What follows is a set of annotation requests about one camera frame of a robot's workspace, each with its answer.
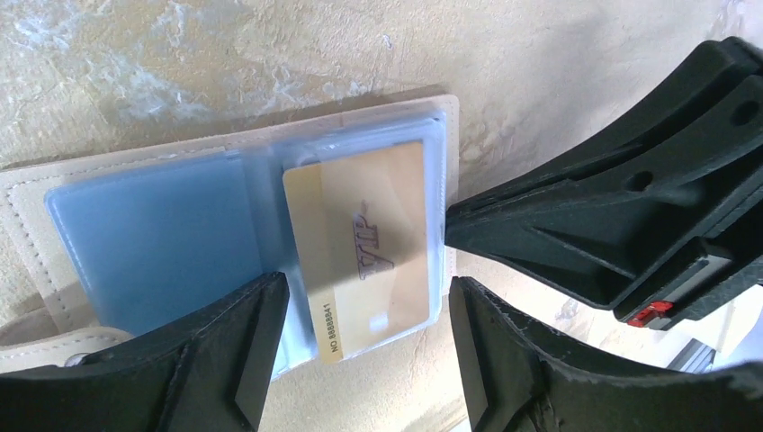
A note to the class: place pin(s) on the aluminium frame rail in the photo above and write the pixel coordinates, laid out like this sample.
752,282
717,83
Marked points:
695,358

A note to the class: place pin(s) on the gold VIP card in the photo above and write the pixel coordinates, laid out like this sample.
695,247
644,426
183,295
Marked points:
360,229

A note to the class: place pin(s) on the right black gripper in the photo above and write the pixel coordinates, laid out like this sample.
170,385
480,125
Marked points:
658,217

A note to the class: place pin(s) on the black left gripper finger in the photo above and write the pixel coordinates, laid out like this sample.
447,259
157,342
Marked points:
208,371

